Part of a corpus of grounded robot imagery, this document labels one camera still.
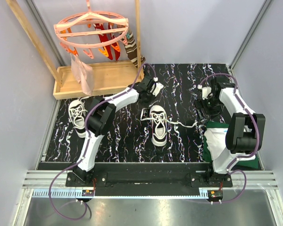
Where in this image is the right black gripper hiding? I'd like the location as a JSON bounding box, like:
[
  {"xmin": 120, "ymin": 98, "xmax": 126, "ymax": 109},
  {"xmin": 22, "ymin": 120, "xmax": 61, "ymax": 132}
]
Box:
[{"xmin": 193, "ymin": 97, "xmax": 223, "ymax": 122}]

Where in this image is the white shoelace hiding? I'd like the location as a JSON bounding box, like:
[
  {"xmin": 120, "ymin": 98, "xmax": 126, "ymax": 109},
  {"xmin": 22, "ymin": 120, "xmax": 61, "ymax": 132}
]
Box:
[{"xmin": 140, "ymin": 108, "xmax": 198, "ymax": 128}]

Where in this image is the white sneaker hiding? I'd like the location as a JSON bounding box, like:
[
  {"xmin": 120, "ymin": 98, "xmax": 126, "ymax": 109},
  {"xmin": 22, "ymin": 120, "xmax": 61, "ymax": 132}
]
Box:
[
  {"xmin": 150, "ymin": 105, "xmax": 167, "ymax": 147},
  {"xmin": 68, "ymin": 99, "xmax": 87, "ymax": 138}
]

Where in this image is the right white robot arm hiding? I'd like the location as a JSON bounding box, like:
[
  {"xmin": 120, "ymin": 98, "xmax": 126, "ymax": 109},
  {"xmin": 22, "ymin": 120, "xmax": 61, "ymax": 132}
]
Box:
[{"xmin": 194, "ymin": 74, "xmax": 266, "ymax": 187}]

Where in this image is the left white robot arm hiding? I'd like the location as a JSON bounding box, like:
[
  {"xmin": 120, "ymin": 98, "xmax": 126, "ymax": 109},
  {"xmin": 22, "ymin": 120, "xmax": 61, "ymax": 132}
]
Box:
[{"xmin": 68, "ymin": 81, "xmax": 163, "ymax": 186}]

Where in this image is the black marble mat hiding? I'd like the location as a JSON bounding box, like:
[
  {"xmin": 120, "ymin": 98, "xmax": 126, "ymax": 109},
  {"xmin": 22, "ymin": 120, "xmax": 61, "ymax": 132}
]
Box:
[{"xmin": 46, "ymin": 63, "xmax": 262, "ymax": 163}]

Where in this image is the wooden tray rack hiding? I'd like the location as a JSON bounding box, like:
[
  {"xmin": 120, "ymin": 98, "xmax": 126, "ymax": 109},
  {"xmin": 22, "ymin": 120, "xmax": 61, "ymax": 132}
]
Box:
[{"xmin": 7, "ymin": 0, "xmax": 144, "ymax": 100}]

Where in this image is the brown striped sock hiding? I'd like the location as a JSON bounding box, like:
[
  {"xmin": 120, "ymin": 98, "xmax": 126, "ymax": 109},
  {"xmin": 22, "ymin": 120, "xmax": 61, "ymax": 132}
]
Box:
[{"xmin": 125, "ymin": 30, "xmax": 138, "ymax": 68}]

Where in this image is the red sock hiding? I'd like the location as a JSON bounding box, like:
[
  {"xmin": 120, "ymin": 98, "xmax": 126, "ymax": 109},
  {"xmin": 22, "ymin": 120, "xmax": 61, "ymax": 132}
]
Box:
[
  {"xmin": 94, "ymin": 24, "xmax": 113, "ymax": 60},
  {"xmin": 108, "ymin": 23, "xmax": 121, "ymax": 61}
]

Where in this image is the translucent plastic bag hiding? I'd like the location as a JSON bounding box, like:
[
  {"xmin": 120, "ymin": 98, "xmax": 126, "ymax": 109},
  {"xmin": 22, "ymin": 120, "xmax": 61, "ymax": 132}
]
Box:
[{"xmin": 71, "ymin": 55, "xmax": 94, "ymax": 96}]

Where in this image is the pink round clip hanger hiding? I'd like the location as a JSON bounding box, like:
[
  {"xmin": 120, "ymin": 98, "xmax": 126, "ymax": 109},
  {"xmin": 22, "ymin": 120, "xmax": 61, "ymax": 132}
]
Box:
[{"xmin": 54, "ymin": 1, "xmax": 129, "ymax": 60}]

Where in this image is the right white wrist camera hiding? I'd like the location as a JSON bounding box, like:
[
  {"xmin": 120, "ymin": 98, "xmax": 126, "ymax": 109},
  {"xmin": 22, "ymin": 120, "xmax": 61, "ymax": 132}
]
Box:
[{"xmin": 198, "ymin": 85, "xmax": 211, "ymax": 100}]

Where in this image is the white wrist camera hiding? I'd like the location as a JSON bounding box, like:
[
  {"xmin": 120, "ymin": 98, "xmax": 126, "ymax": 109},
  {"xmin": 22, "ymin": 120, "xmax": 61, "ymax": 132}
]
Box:
[
  {"xmin": 198, "ymin": 85, "xmax": 211, "ymax": 100},
  {"xmin": 152, "ymin": 82, "xmax": 164, "ymax": 97}
]

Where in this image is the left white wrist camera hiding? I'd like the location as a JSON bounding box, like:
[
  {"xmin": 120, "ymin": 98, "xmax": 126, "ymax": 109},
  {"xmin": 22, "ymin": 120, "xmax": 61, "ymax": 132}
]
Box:
[{"xmin": 152, "ymin": 82, "xmax": 164, "ymax": 97}]

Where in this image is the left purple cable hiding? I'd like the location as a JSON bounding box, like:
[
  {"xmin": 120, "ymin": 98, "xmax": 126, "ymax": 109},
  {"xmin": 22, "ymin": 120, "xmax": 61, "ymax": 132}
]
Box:
[{"xmin": 48, "ymin": 63, "xmax": 158, "ymax": 224}]

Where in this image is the purple cable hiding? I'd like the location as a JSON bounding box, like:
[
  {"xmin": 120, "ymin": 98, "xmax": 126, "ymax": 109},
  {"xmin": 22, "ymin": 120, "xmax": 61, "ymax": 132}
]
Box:
[
  {"xmin": 48, "ymin": 63, "xmax": 158, "ymax": 224},
  {"xmin": 186, "ymin": 73, "xmax": 260, "ymax": 204}
]

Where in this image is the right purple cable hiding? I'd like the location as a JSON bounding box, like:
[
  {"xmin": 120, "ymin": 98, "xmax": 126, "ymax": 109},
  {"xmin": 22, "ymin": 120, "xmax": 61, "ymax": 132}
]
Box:
[{"xmin": 186, "ymin": 73, "xmax": 260, "ymax": 204}]

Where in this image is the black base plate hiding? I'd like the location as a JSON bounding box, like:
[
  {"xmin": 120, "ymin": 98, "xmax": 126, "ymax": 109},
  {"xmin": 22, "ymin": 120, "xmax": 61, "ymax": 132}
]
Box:
[{"xmin": 66, "ymin": 170, "xmax": 233, "ymax": 197}]

